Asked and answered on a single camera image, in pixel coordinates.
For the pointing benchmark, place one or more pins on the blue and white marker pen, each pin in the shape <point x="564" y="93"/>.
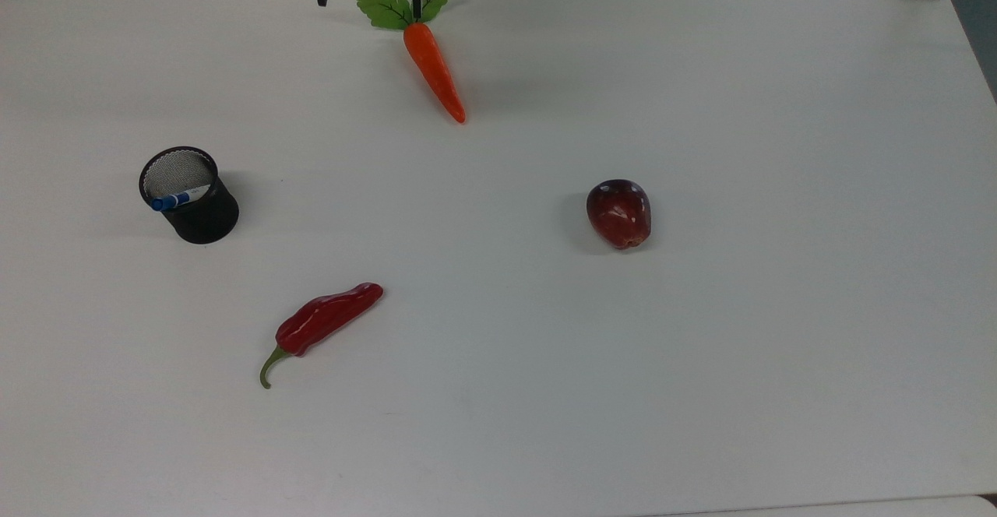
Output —
<point x="177" y="198"/>

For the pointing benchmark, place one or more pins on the orange toy carrot with leaves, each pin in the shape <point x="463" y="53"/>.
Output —
<point x="433" y="65"/>

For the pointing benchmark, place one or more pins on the black mesh pen holder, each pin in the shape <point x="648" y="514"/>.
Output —
<point x="204" y="221"/>

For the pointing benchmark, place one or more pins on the dark red toy apple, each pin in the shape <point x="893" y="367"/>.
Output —
<point x="619" y="213"/>

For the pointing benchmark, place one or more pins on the red toy chili pepper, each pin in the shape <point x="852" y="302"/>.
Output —
<point x="327" y="319"/>

